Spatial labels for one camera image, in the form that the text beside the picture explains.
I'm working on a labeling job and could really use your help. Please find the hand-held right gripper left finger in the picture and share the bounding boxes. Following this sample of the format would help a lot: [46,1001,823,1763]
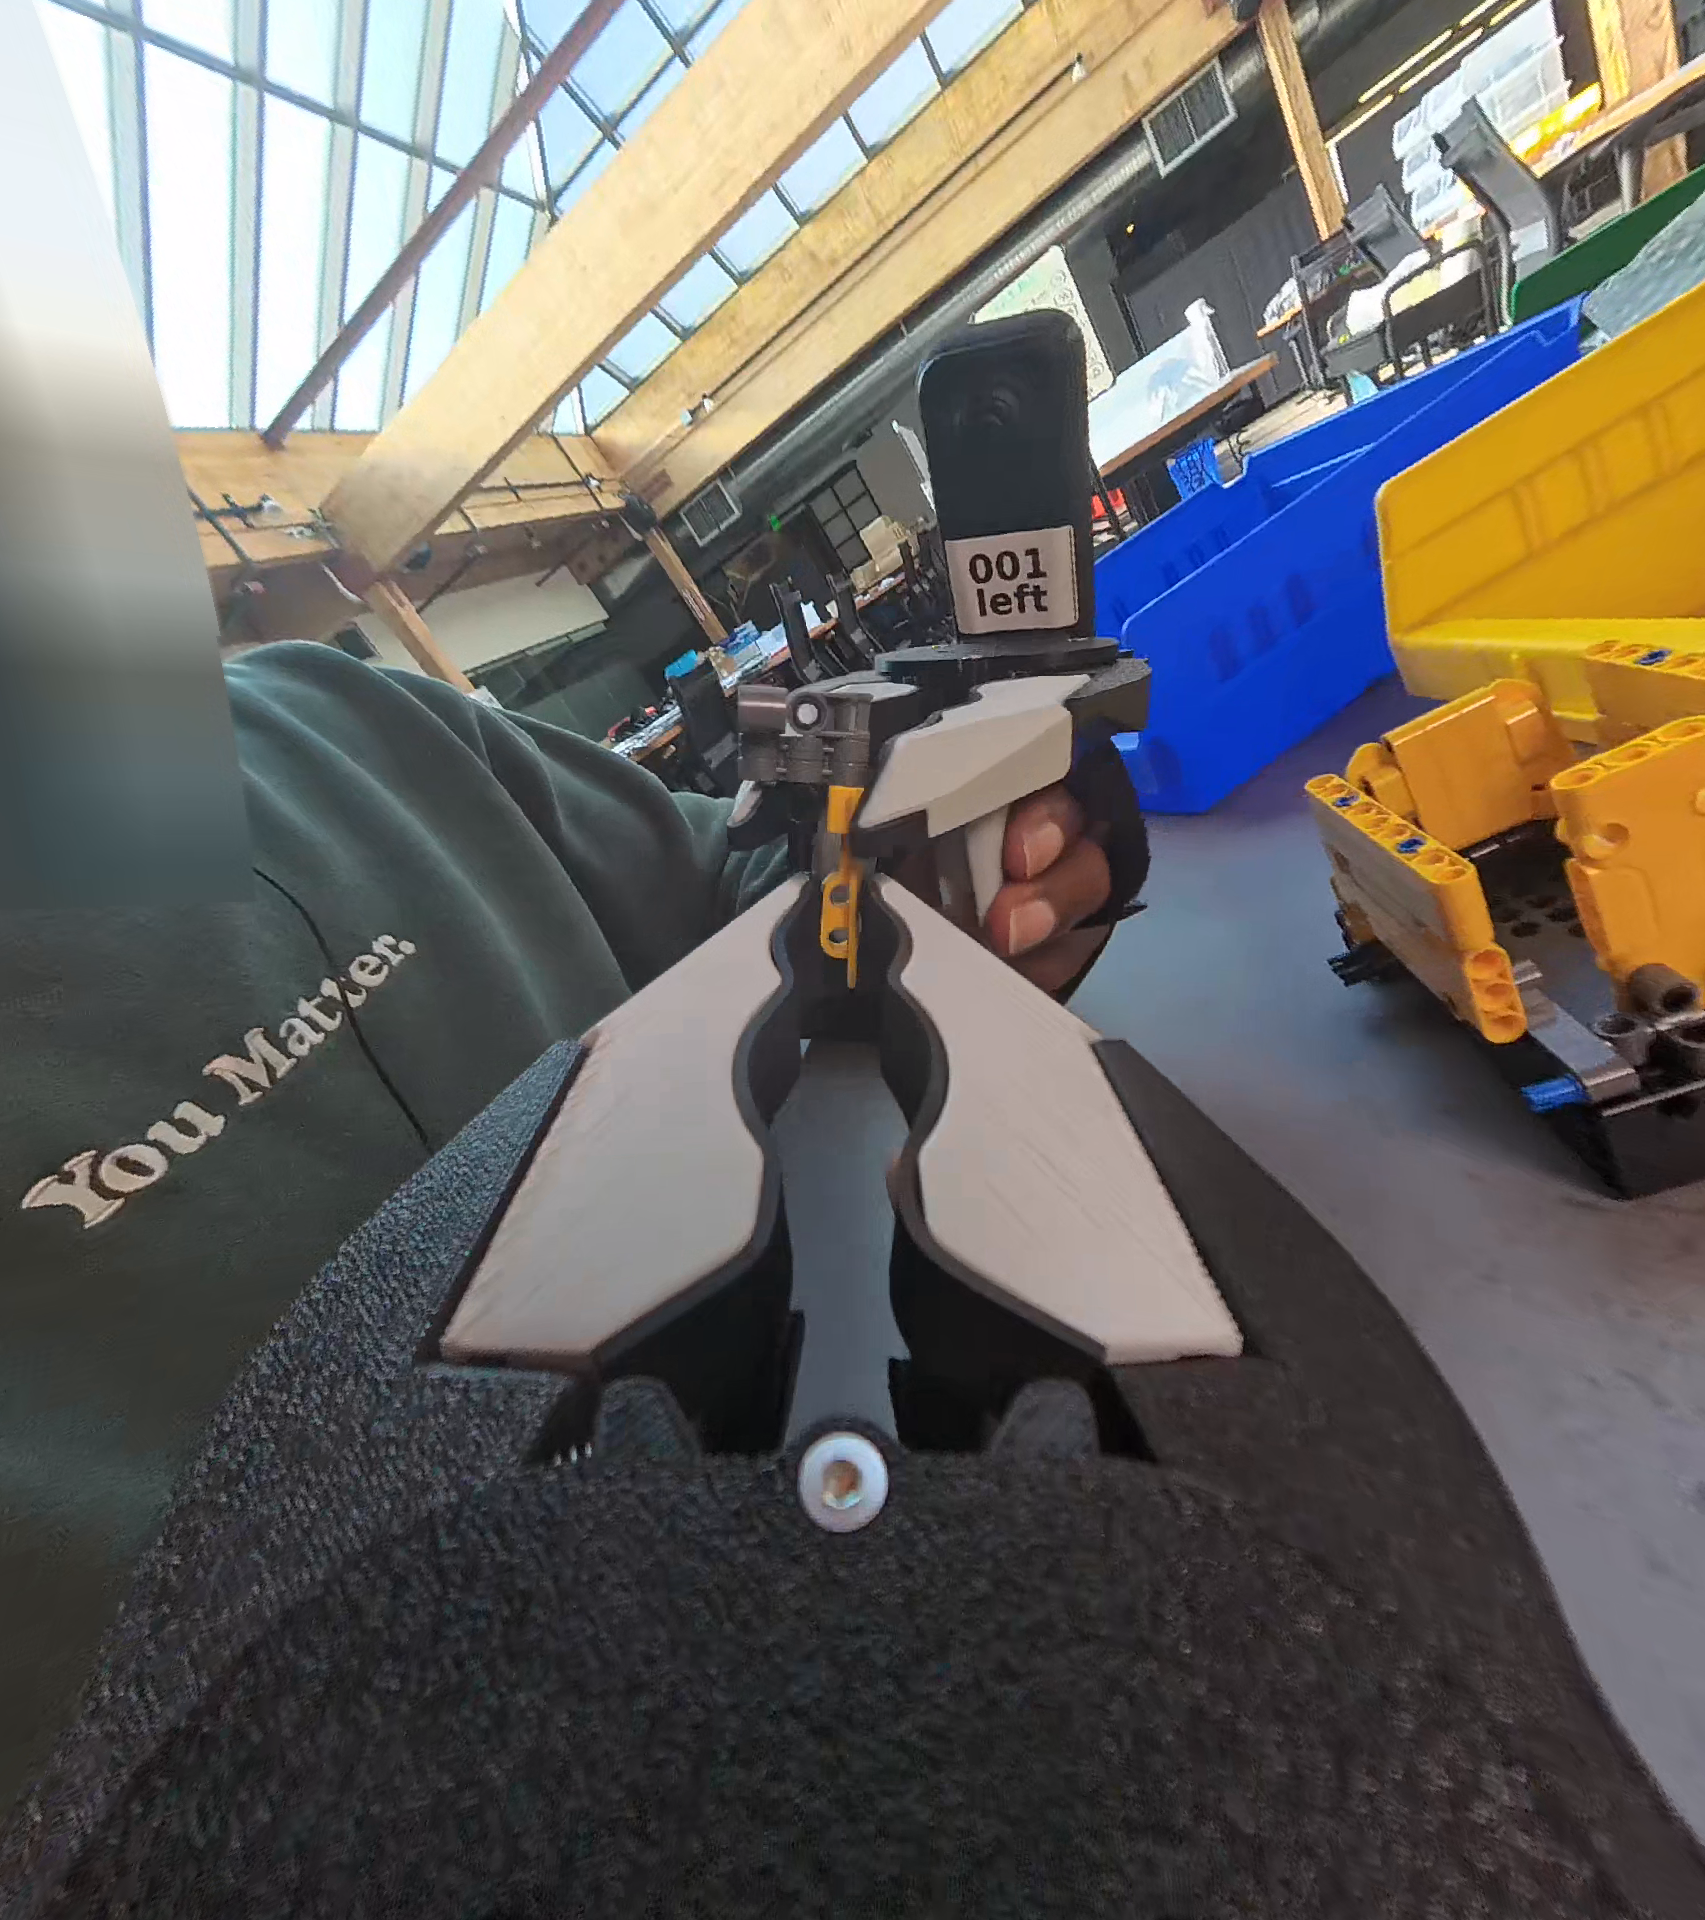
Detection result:
[438,874,826,1404]

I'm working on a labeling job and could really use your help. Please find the person's green sweatshirt torso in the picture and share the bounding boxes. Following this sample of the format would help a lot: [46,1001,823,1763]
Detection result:
[0,899,442,1906]

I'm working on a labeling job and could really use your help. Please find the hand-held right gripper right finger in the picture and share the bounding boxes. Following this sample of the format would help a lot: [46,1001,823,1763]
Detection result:
[863,879,1246,1404]

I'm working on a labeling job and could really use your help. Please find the glass skylight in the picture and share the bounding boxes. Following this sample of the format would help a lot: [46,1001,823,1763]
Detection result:
[40,0,1033,436]

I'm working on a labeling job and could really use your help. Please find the yellow black lego robot build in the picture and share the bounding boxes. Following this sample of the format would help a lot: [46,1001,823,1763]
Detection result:
[1305,637,1705,1201]

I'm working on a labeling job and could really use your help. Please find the person's left forearm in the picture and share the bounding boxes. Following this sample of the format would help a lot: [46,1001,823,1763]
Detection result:
[225,643,794,1082]

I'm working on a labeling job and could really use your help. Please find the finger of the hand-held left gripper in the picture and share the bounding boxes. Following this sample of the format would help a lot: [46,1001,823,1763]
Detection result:
[849,698,1082,842]

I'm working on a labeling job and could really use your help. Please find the green plastic bin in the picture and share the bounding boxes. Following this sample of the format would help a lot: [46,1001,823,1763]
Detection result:
[1507,90,1705,325]

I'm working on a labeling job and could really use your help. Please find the blue plastic bin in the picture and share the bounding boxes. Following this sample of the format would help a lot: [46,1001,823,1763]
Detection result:
[1091,292,1590,817]

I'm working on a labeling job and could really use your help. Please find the yellow grey lego arm assembly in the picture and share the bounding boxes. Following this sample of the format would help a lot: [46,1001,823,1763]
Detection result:
[735,680,880,994]

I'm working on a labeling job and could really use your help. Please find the yellow plastic parts bin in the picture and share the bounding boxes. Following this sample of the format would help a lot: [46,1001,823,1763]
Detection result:
[1372,224,1705,709]

